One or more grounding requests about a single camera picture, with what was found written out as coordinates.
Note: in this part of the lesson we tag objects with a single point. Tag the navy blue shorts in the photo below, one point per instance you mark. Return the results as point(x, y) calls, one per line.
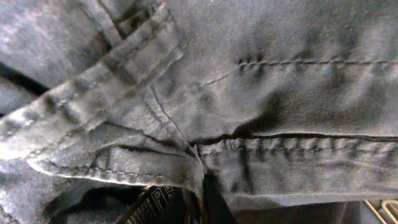
point(198, 111)

